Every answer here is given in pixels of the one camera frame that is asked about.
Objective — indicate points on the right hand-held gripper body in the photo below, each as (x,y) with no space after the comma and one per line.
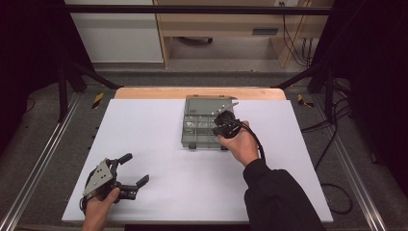
(229,123)

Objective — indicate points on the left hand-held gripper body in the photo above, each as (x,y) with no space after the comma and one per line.
(99,176)

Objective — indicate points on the grey transparent compartment box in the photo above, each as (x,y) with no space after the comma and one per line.
(202,107)

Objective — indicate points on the person's right hand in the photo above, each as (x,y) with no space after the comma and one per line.
(242,146)

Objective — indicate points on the person's left hand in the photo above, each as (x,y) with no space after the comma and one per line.
(99,208)

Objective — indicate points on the heap of small metal parts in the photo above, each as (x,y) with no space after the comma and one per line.
(202,122)
(190,123)

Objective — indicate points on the white board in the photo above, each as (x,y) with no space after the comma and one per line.
(154,144)

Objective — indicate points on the yellow black tape strip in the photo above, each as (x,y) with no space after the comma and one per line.
(302,100)
(98,100)

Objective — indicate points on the black metal stand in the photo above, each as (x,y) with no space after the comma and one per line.
(63,93)
(327,93)

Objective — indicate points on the light wooden desk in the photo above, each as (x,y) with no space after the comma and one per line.
(218,22)

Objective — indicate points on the grey label plate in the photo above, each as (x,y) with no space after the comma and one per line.
(265,31)

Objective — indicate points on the white cabinet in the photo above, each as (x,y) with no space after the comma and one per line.
(118,35)

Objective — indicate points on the black curtain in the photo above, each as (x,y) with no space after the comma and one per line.
(29,64)
(378,80)

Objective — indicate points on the aluminium rail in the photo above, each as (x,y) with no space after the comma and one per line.
(349,160)
(41,160)

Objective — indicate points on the black metal frame bar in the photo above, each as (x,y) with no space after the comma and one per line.
(192,9)

